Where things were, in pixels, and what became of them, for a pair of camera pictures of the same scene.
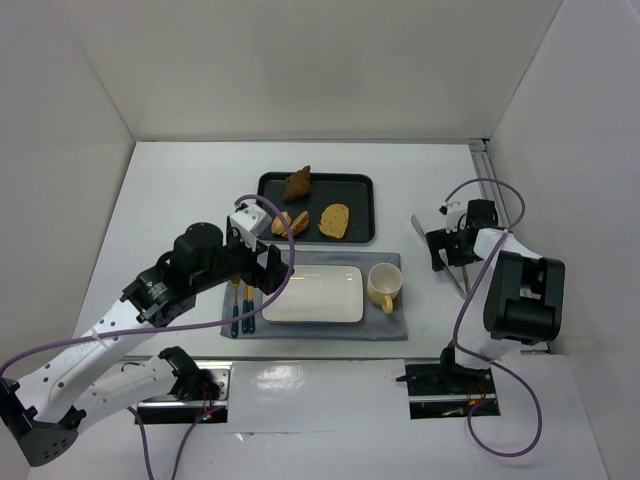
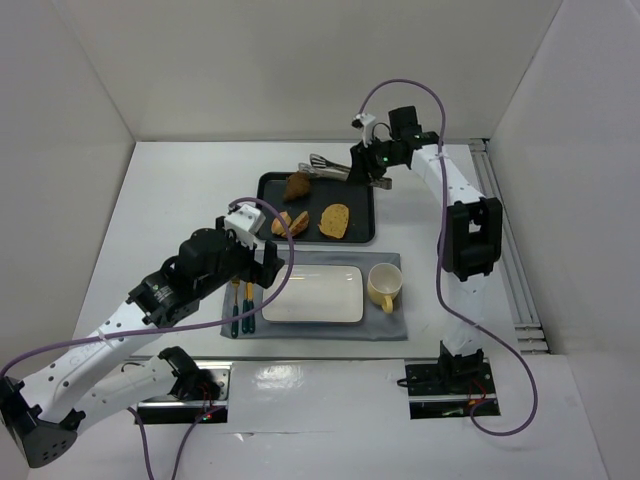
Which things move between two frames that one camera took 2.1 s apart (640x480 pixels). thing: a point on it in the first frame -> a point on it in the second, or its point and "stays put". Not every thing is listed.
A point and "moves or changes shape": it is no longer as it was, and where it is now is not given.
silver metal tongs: (446, 268) moves or changes shape
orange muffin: (278, 226) stays put
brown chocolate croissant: (298, 185) stays put
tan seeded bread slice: (334, 220) stays put
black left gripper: (258, 266) stays put
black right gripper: (445, 244) -> (360, 163)
